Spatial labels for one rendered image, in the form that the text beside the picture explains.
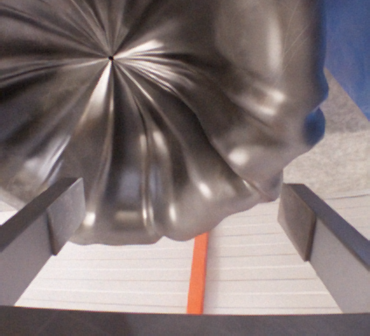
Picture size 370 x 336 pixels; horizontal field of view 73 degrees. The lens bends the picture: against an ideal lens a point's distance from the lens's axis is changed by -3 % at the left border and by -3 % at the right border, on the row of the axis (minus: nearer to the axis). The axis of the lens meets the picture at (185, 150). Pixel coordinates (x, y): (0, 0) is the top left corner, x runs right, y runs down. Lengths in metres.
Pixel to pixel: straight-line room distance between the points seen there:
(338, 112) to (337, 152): 0.19
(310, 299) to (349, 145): 0.59
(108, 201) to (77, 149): 0.10
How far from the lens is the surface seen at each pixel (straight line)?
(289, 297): 1.08
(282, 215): 0.17
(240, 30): 0.25
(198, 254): 1.15
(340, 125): 1.12
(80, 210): 0.17
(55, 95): 0.46
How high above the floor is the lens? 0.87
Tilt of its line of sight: 51 degrees down
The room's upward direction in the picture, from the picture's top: 168 degrees counter-clockwise
